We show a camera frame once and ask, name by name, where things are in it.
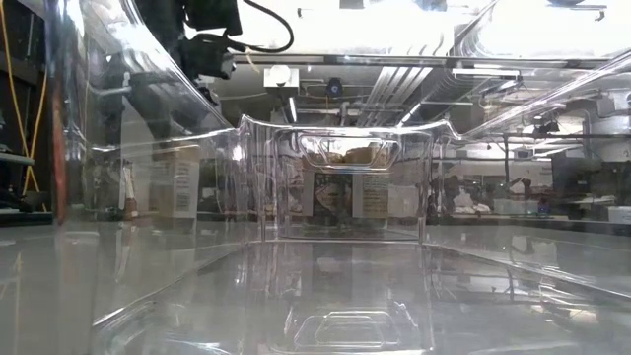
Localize grey desk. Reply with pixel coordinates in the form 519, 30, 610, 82
0, 151, 35, 168

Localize yellow cable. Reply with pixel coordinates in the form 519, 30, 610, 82
0, 0, 49, 198

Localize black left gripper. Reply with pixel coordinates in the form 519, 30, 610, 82
176, 33, 238, 83

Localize silver ceiling ducts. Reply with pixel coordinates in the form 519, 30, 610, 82
357, 66, 435, 128

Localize white ceiling fixture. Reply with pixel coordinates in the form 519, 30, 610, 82
262, 65, 301, 91

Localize clear plastic bin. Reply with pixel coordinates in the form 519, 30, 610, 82
273, 126, 430, 243
41, 0, 631, 355

